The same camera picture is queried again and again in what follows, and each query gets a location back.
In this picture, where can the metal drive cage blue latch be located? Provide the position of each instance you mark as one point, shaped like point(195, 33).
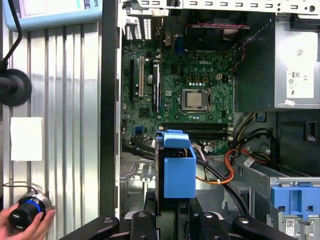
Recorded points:
point(295, 197)

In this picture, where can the black open PC case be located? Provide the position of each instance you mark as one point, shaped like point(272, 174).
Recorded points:
point(108, 100)

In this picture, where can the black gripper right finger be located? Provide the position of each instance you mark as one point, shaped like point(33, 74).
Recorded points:
point(207, 227)

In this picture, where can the hard disk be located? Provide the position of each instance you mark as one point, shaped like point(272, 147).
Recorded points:
point(180, 175)

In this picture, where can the person hand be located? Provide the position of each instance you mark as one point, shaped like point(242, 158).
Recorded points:
point(25, 232)

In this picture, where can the black RAM slot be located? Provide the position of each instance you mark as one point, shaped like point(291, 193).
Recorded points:
point(200, 126)
point(212, 136)

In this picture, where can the silver CPU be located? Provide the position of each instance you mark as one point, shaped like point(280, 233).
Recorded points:
point(196, 98)

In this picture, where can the black round puck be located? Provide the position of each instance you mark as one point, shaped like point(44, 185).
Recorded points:
point(17, 87)

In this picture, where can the green motherboard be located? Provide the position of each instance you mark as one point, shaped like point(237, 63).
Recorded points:
point(180, 85)

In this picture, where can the white paper sheet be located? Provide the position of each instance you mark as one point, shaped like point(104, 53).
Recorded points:
point(26, 138)

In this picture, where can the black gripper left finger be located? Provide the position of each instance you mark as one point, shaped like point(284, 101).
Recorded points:
point(143, 225)

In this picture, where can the grey power supply unit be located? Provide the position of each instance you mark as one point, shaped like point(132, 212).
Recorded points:
point(300, 37)

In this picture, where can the black expansion slot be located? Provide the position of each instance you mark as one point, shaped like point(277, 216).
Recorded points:
point(131, 80)

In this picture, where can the pale blue teach pendant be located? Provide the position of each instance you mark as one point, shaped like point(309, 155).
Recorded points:
point(62, 20)

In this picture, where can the black case fan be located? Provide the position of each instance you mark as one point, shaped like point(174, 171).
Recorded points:
point(207, 37)

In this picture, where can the CPU socket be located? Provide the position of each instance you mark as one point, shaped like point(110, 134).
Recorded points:
point(183, 100)

